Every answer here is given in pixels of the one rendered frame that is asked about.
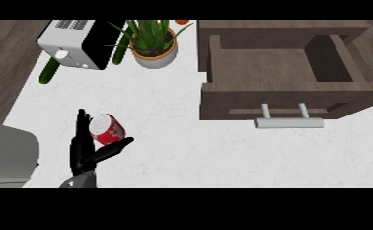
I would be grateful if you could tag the small orange fruit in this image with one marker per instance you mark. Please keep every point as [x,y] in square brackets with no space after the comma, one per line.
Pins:
[181,21]

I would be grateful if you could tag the red soda can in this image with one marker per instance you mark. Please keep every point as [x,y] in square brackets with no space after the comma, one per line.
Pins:
[109,130]

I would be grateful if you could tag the white and black appliance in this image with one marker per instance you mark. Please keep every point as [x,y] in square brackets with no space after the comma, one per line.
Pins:
[65,44]

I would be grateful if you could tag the dark wooden drawer front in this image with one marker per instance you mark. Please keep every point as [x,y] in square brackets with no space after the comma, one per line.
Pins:
[242,99]

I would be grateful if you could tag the green cucumber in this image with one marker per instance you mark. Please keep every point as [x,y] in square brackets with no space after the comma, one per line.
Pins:
[49,71]
[119,49]

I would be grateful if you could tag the green plant in white pot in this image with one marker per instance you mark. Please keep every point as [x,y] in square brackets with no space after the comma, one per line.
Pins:
[153,54]

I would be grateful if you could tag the dark wooden open drawer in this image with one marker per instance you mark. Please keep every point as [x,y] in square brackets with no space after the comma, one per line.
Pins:
[256,66]

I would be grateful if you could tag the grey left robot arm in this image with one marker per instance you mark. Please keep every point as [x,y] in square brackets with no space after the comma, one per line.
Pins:
[80,182]

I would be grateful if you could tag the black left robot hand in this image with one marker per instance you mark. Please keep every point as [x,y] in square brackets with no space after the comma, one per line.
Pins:
[81,151]

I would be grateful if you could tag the dark wooden cabinet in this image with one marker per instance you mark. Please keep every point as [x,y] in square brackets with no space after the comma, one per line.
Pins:
[271,28]

